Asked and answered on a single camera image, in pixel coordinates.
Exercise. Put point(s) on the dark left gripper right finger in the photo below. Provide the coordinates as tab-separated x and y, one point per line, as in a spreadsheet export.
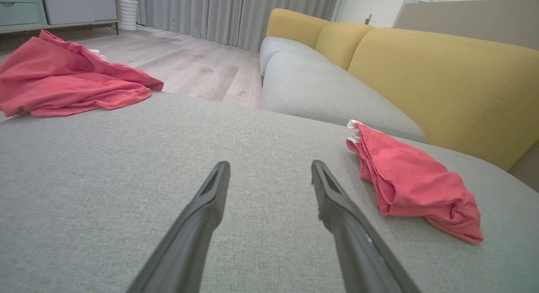
353	242

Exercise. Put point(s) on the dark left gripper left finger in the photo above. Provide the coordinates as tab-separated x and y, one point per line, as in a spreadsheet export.
189	234

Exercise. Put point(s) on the red shorts with white stripes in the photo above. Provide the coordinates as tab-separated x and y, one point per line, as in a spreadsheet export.
412	179

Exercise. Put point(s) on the red jersey with white trim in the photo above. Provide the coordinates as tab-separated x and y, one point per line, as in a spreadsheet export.
63	78

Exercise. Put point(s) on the large grey sofa seat cushion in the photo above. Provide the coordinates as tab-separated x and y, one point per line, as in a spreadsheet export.
320	91

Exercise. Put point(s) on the large yellow sofa back cushion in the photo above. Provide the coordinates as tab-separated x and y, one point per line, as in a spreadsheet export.
454	86

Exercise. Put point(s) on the narrow yellow sofa back cushion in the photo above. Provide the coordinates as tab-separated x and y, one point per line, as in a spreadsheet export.
341	42

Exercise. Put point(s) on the small grey sofa seat cushion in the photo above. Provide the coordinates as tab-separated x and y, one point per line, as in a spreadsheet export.
282	46

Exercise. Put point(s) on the grey pleated curtain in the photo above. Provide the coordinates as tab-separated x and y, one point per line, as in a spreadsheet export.
236	15

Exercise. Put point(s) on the yellow sofa end back cushion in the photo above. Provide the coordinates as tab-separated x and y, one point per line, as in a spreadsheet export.
294	25

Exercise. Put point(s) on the white ribbed plant pot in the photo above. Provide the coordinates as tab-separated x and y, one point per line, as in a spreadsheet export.
128	15

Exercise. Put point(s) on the beige upholstered panel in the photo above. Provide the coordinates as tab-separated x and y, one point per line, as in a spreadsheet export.
471	19

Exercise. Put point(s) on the grey and green tv cabinet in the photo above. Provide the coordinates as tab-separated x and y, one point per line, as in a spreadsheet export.
63	6

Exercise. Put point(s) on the white wall socket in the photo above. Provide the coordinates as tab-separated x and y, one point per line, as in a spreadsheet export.
369	18

